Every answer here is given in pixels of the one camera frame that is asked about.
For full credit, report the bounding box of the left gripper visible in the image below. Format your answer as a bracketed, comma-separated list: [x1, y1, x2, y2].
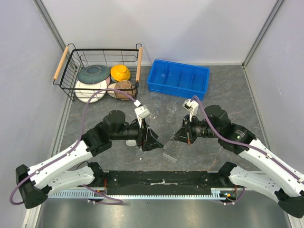
[111, 116, 164, 151]

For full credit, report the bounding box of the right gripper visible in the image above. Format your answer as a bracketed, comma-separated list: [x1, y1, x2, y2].
[171, 114, 220, 144]

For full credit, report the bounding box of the clear acrylic tube rack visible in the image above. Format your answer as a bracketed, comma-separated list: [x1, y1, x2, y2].
[163, 141, 184, 162]

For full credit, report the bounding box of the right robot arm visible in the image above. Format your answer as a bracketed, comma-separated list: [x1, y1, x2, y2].
[171, 99, 304, 218]

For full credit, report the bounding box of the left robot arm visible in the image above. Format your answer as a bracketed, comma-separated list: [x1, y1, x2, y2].
[16, 110, 163, 209]

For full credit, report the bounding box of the white plastic bowl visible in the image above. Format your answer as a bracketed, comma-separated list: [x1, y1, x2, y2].
[126, 140, 137, 147]

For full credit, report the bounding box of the small glass bottle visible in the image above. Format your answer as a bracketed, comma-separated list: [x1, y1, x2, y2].
[166, 114, 173, 122]

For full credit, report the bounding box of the glass petri dish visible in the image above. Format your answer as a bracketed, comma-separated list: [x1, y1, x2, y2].
[149, 107, 160, 119]

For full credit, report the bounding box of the glass conical flask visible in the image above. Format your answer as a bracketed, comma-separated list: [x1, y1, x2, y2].
[167, 102, 178, 113]

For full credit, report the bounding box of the glass beaker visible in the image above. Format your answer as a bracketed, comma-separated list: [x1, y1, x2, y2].
[154, 99, 162, 107]

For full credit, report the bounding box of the blue plastic divided bin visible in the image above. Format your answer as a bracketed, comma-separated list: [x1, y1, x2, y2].
[147, 59, 210, 100]

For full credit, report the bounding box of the brown ceramic bowl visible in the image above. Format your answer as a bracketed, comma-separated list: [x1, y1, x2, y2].
[114, 80, 136, 101]

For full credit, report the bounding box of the white ceramic bowl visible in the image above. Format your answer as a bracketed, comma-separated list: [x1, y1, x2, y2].
[107, 83, 117, 99]

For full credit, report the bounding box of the yellow ceramic bowl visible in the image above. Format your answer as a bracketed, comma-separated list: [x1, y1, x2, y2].
[110, 65, 131, 81]

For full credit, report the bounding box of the white ceramic plate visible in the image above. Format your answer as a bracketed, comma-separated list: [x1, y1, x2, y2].
[75, 80, 108, 103]

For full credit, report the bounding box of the teal ceramic plate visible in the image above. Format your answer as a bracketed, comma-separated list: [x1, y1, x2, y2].
[77, 65, 110, 84]

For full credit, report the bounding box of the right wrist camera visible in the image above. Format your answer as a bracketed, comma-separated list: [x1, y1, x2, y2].
[182, 99, 199, 121]

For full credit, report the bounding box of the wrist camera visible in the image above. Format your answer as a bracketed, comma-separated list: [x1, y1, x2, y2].
[134, 105, 150, 127]
[182, 99, 199, 121]

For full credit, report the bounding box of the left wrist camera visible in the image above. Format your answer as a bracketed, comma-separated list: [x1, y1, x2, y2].
[134, 105, 150, 127]

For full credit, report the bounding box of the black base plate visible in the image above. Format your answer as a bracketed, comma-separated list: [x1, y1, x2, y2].
[87, 171, 235, 195]

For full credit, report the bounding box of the light blue cable duct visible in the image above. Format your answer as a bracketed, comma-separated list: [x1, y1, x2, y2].
[49, 188, 227, 200]

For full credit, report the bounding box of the black wire basket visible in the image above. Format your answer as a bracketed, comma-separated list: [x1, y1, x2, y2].
[52, 43, 143, 102]

